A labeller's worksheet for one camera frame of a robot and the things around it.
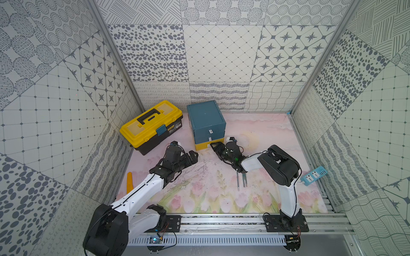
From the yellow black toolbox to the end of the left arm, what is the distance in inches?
8.6

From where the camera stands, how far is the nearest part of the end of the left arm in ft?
2.17

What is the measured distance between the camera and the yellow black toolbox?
2.89 ft
